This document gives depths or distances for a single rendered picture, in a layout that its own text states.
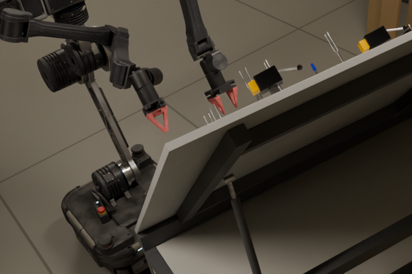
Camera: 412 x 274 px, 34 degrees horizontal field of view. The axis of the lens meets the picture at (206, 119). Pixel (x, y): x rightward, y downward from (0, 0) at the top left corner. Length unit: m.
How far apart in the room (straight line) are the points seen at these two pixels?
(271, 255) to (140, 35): 3.45
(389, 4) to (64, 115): 2.26
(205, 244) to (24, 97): 3.00
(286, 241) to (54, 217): 1.91
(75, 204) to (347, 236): 1.69
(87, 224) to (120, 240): 0.27
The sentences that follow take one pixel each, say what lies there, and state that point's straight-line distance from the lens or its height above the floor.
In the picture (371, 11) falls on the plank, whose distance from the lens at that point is 4.74.
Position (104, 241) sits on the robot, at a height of 0.32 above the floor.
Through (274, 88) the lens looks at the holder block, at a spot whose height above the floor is 1.55.
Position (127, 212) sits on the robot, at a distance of 3.31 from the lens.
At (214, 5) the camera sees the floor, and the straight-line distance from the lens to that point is 5.60.
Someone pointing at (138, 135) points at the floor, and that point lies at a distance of 4.24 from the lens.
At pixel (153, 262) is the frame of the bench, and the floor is 0.80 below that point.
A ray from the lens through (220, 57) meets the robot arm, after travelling 2.31.
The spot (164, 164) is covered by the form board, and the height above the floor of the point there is 1.55.
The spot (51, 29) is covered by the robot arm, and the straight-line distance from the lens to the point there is 2.46.
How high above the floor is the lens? 2.40
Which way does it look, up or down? 35 degrees down
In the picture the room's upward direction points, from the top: 13 degrees counter-clockwise
